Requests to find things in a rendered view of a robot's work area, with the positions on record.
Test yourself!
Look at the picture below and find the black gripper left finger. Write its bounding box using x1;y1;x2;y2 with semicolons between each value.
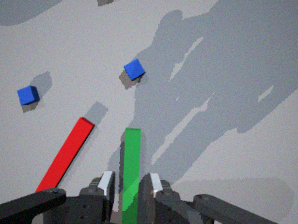
0;171;115;224

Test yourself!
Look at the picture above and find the green rod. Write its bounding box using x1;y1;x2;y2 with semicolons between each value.
122;128;141;224

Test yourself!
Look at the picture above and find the small blue cube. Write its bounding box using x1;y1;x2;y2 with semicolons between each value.
124;59;145;81
17;86;40;105

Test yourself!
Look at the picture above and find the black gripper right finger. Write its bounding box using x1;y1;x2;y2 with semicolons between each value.
146;173;278;224

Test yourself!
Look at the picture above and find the red rod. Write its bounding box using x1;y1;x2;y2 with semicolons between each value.
35;117;95;192

